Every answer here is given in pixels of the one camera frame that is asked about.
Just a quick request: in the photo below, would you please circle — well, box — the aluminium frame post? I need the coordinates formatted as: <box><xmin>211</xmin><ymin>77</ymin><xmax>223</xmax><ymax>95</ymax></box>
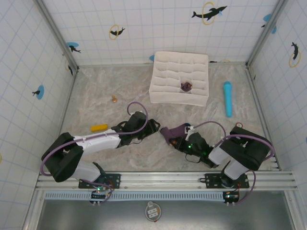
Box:
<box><xmin>35</xmin><ymin>0</ymin><xmax>80</xmax><ymax>72</ymax></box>
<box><xmin>246</xmin><ymin>0</ymin><xmax>288</xmax><ymax>68</ymax></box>

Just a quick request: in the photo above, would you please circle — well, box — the light blue cylindrical tool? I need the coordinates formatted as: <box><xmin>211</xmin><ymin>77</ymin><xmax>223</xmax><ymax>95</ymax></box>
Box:
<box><xmin>223</xmin><ymin>81</ymin><xmax>234</xmax><ymax>118</ymax></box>

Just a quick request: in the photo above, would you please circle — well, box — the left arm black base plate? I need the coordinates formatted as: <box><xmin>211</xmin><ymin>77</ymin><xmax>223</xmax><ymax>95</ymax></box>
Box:
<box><xmin>78</xmin><ymin>172</ymin><xmax>121</xmax><ymax>190</ymax></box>

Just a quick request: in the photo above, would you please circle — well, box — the aluminium mounting rail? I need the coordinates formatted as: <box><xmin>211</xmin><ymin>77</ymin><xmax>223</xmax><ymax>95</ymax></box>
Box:
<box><xmin>35</xmin><ymin>171</ymin><xmax>298</xmax><ymax>191</ymax></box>

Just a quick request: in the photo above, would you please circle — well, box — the white fabric divided organizer box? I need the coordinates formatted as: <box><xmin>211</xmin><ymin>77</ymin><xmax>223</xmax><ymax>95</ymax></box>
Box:
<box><xmin>149</xmin><ymin>51</ymin><xmax>209</xmax><ymax>106</ymax></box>

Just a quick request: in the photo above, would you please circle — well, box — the white slotted cable duct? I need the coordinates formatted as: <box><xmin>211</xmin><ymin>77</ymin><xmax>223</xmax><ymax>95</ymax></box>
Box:
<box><xmin>44</xmin><ymin>191</ymin><xmax>227</xmax><ymax>201</ymax></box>

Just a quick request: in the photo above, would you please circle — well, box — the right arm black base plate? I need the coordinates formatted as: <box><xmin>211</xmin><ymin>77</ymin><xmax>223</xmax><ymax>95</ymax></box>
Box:
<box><xmin>199</xmin><ymin>172</ymin><xmax>250</xmax><ymax>190</ymax></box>

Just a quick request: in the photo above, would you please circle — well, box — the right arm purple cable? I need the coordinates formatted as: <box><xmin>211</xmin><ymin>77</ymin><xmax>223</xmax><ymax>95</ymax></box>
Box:
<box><xmin>190</xmin><ymin>121</ymin><xmax>274</xmax><ymax>206</ymax></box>

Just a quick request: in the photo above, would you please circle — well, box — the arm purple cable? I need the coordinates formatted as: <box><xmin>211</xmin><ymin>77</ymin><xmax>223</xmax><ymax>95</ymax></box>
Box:
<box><xmin>190</xmin><ymin>121</ymin><xmax>274</xmax><ymax>206</ymax></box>
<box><xmin>39</xmin><ymin>102</ymin><xmax>149</xmax><ymax>178</ymax></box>

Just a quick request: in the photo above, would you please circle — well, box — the purple sock with striped cuff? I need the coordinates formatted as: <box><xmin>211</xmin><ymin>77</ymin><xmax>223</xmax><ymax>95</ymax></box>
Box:
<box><xmin>180</xmin><ymin>81</ymin><xmax>194</xmax><ymax>93</ymax></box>

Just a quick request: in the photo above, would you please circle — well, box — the yellow oblong object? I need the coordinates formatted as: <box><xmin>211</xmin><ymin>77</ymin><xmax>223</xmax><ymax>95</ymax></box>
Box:
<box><xmin>90</xmin><ymin>124</ymin><xmax>108</xmax><ymax>132</ymax></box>

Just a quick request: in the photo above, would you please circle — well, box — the purple sock with orange cuff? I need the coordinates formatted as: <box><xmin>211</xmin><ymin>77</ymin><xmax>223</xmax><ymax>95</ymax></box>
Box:
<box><xmin>160</xmin><ymin>124</ymin><xmax>190</xmax><ymax>147</ymax></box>

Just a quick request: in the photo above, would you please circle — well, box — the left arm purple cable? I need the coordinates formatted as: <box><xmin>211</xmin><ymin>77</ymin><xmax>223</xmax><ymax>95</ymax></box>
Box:
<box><xmin>39</xmin><ymin>102</ymin><xmax>149</xmax><ymax>178</ymax></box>

